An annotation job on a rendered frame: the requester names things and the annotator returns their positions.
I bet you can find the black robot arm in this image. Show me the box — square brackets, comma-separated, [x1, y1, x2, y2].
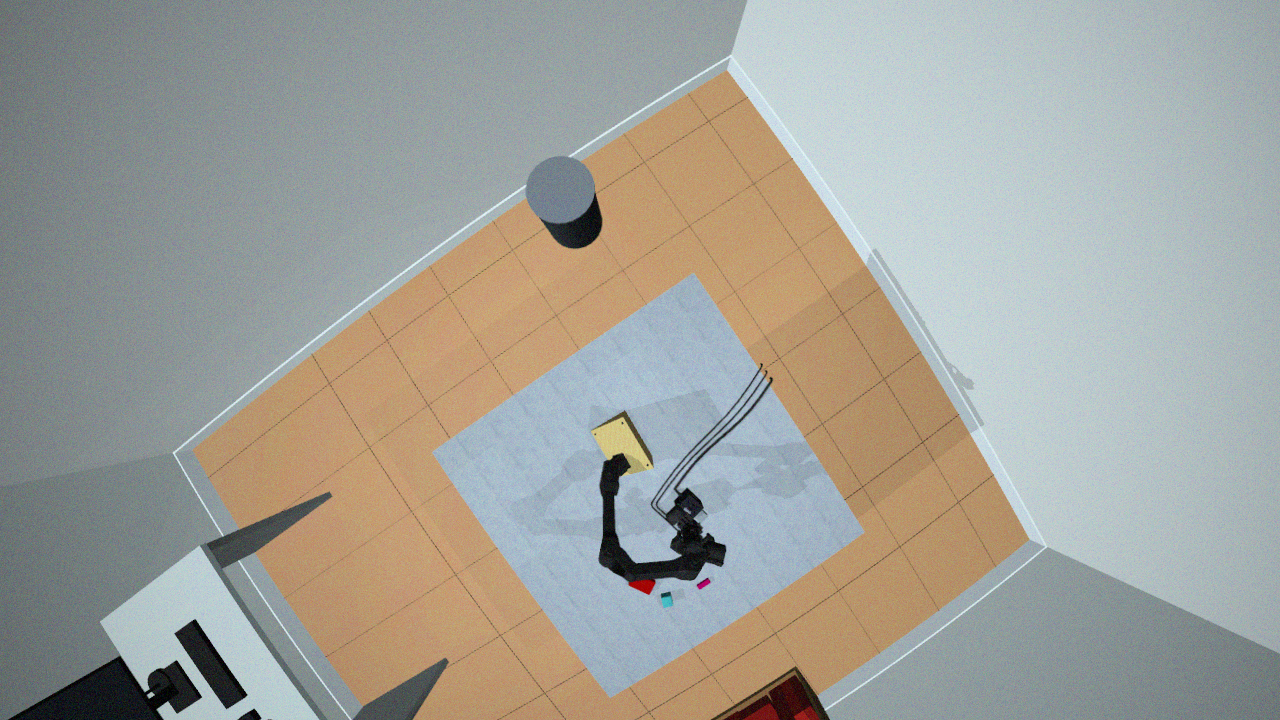
[598, 454, 726, 582]

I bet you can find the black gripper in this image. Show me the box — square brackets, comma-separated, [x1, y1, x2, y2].
[666, 505, 716, 544]

